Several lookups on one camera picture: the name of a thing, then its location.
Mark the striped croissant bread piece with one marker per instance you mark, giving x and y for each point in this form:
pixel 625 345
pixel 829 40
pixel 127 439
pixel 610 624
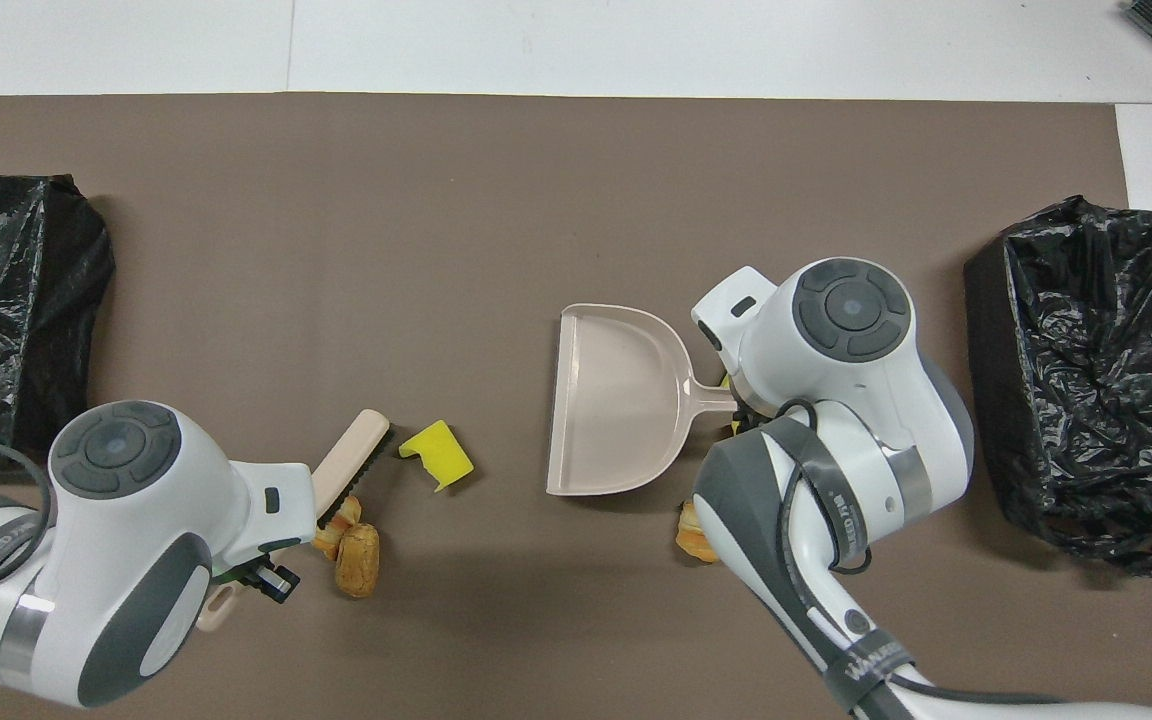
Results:
pixel 339 535
pixel 691 540

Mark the brown bread roll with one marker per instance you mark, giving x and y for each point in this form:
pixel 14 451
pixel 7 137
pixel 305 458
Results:
pixel 357 565

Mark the beige hand brush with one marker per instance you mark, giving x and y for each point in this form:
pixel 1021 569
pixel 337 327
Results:
pixel 351 450

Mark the large notched yellow sponge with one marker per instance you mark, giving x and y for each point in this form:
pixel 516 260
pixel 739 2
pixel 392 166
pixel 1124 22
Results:
pixel 441 455

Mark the beige plastic dustpan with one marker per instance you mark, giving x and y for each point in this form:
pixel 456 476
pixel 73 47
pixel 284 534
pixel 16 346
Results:
pixel 616 400

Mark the rounded yellow sponge chunk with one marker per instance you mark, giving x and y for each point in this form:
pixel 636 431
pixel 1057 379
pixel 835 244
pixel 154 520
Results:
pixel 736 426

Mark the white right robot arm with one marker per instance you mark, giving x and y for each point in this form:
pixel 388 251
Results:
pixel 836 400

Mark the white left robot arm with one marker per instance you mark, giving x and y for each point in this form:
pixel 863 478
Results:
pixel 136 560

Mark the black trash bag bin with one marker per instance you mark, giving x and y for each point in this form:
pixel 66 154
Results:
pixel 1086 400
pixel 6 320

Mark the brown table mat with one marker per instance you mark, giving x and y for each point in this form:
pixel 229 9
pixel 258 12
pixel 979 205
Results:
pixel 336 250

